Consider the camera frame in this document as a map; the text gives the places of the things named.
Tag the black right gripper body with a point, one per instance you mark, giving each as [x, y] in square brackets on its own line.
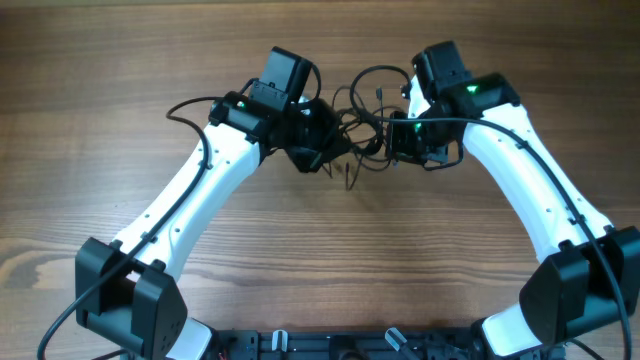
[405, 145]

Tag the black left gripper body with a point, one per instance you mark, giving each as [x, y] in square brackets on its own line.
[320, 148]

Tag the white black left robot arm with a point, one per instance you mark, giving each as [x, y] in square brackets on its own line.
[127, 289]

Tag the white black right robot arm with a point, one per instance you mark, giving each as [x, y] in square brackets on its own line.
[588, 269]

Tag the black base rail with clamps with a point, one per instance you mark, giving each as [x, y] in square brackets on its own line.
[445, 344]

